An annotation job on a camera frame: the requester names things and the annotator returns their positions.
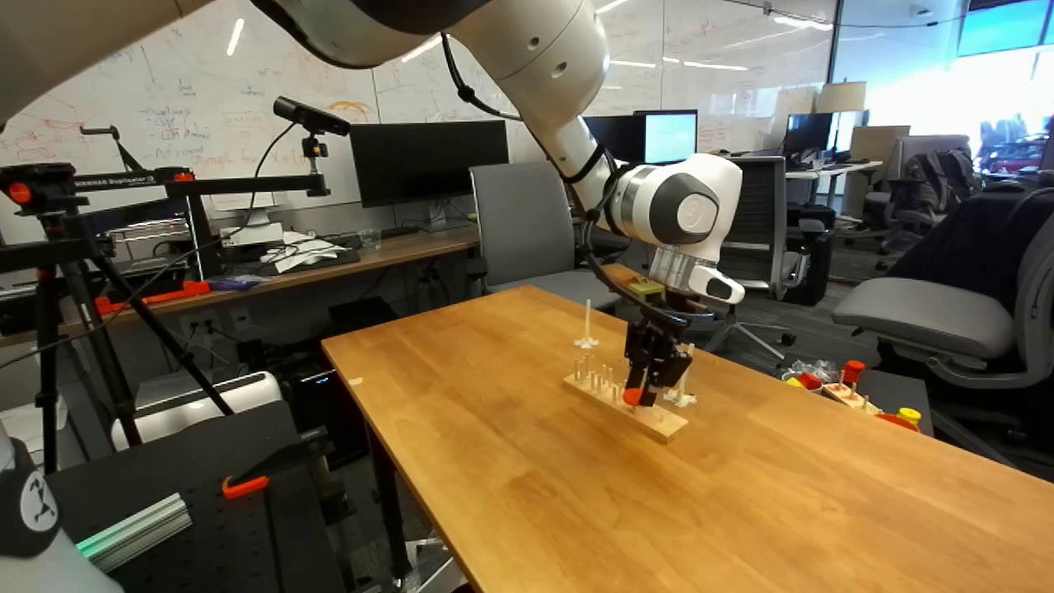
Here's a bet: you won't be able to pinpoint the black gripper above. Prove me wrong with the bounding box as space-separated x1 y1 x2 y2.
621 308 698 407

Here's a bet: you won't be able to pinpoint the wooden base with clear pegs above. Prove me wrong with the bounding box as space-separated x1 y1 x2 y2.
561 346 691 445

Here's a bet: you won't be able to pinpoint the black office chair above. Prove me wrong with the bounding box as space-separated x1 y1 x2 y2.
721 151 797 299

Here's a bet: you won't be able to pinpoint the grey chair backrest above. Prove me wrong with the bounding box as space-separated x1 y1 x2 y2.
467 163 619 309

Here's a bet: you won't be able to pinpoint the colourful toy board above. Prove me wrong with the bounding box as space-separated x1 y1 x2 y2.
819 383 884 420

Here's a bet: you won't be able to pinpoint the lit computer monitor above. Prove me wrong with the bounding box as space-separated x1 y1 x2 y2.
640 105 703 168

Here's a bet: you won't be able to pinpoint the dark computer monitor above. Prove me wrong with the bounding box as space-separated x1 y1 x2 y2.
579 108 645 168

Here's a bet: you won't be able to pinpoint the small colourful toy pieces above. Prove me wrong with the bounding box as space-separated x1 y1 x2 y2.
766 365 935 438

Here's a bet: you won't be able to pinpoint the grey office chair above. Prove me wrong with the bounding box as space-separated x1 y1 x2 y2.
830 211 1054 438

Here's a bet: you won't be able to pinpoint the wide black monitor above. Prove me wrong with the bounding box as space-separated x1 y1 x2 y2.
344 119 512 211

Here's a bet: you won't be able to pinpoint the wooden workbench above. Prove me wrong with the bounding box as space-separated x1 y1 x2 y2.
58 225 483 332

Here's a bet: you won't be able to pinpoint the white papers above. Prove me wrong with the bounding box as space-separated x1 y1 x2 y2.
225 225 351 276

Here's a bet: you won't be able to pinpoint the black clamp orange tip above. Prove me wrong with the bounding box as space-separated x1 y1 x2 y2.
216 425 337 504

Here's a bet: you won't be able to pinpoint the white box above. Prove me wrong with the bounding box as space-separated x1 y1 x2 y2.
109 369 287 456

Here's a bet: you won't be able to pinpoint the red clamp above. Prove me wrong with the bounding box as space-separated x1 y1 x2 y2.
92 276 216 323

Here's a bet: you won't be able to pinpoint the aluminium bar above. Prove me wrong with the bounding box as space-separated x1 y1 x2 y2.
69 487 197 575

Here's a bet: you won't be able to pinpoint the black cap white logo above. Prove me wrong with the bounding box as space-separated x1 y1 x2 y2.
0 431 65 563

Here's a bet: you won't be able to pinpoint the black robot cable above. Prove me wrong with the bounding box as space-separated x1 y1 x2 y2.
433 29 686 332

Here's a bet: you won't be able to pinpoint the black camera on stand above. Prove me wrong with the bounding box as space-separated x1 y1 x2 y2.
269 93 354 142

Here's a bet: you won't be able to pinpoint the black camera tripod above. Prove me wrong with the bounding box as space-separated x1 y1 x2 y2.
0 123 331 479

